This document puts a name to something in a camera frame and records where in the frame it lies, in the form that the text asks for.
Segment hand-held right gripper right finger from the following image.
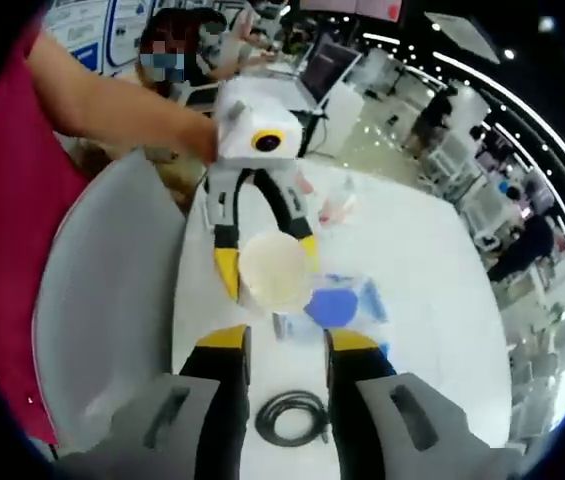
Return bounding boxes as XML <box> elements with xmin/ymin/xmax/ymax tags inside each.
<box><xmin>324</xmin><ymin>328</ymin><xmax>494</xmax><ymax>480</ymax></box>

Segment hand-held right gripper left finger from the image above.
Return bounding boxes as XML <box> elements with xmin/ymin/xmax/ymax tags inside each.
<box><xmin>110</xmin><ymin>323</ymin><xmax>253</xmax><ymax>480</ymax></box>

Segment black cable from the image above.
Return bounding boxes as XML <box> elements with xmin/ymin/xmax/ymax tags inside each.
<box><xmin>255</xmin><ymin>390</ymin><xmax>332</xmax><ymax>446</ymax></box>

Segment white paper cup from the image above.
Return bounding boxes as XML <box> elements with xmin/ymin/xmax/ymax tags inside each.
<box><xmin>238</xmin><ymin>230</ymin><xmax>311</xmax><ymax>311</ymax></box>

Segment clear pouch with blue pad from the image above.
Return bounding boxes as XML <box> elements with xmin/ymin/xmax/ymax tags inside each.
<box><xmin>270</xmin><ymin>272</ymin><xmax>392</xmax><ymax>346</ymax></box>

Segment open laptop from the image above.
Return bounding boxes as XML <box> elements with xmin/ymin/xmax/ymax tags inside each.
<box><xmin>286</xmin><ymin>32</ymin><xmax>364</xmax><ymax>112</ymax></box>

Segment grey chair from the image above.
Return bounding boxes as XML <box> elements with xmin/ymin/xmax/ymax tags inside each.
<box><xmin>31</xmin><ymin>149</ymin><xmax>189</xmax><ymax>451</ymax></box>

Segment person's red shirt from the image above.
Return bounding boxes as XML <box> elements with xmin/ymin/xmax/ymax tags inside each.
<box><xmin>0</xmin><ymin>24</ymin><xmax>88</xmax><ymax>451</ymax></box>

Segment ceiling air vent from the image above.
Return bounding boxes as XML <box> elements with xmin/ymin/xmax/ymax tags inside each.
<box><xmin>424</xmin><ymin>12</ymin><xmax>504</xmax><ymax>65</ymax></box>

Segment large wall screen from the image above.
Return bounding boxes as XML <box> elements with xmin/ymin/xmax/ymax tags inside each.
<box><xmin>301</xmin><ymin>0</ymin><xmax>408</xmax><ymax>22</ymax></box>

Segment wall posters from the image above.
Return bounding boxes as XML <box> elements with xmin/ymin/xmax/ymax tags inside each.
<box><xmin>44</xmin><ymin>0</ymin><xmax>159</xmax><ymax>76</ymax></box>

